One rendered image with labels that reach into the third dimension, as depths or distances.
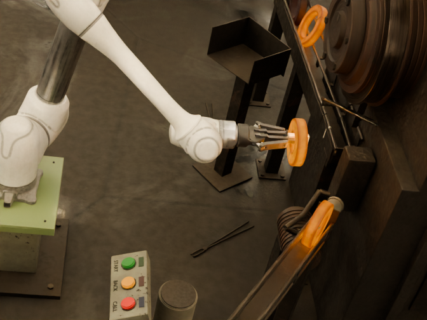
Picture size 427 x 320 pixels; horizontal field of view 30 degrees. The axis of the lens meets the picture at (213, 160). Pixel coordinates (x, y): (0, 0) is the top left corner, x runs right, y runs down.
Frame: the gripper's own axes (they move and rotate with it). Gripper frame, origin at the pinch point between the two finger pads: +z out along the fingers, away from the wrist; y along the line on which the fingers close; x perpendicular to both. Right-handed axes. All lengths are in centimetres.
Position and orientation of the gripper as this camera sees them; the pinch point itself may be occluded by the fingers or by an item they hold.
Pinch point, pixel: (297, 138)
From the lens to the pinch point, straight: 258.4
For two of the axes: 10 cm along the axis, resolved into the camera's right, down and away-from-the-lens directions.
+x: 1.3, -7.4, -6.6
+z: 9.9, 0.5, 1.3
